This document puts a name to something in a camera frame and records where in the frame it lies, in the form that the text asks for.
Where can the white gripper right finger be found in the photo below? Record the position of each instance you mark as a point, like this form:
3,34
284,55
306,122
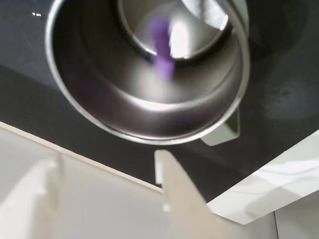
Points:
182,199

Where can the pale wooden board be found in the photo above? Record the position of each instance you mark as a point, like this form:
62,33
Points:
87,157

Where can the black table mat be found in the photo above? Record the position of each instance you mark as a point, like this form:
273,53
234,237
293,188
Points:
37,99

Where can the purple ribbed pen grip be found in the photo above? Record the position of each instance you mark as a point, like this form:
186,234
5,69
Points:
163,67

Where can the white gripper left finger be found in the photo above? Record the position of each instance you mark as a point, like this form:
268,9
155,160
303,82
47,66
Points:
27,211

